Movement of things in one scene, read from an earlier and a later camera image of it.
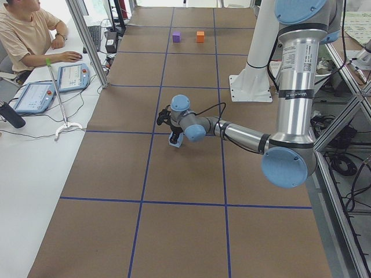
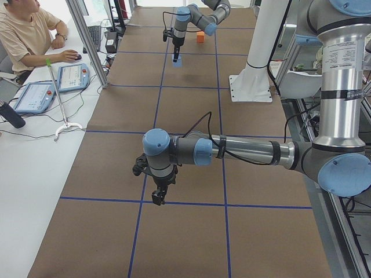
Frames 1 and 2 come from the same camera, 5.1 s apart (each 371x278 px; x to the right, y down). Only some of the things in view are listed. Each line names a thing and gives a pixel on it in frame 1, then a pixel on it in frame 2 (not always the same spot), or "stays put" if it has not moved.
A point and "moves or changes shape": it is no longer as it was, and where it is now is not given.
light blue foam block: [179, 141] moves or changes shape
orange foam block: [200, 36] stays put
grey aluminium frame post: [82, 25] stays put
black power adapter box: [111, 44] stays put
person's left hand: [67, 56] stays put
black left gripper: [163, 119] -> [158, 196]
